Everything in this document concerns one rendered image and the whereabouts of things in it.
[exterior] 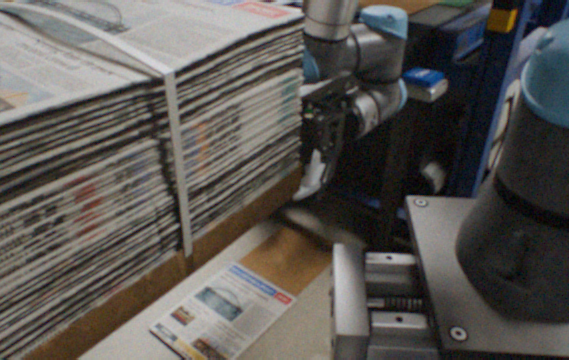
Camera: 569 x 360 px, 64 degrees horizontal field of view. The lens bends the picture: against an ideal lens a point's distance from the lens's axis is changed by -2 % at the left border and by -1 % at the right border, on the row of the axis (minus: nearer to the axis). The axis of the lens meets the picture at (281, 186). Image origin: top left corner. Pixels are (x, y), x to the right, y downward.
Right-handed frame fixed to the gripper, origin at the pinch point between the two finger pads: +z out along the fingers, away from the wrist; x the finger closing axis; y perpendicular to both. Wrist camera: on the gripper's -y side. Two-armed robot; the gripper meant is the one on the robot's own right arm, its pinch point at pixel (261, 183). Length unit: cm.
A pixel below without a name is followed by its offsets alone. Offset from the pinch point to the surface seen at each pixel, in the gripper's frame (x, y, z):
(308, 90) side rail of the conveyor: -13.7, -0.1, -29.0
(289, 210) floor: -53, -83, -80
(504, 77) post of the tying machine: 7, -9, -90
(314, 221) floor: -41, -82, -81
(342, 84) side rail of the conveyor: -12.9, -2.0, -40.0
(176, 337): -39, -81, -9
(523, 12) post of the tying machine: 6, 8, -91
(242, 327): -27, -80, -24
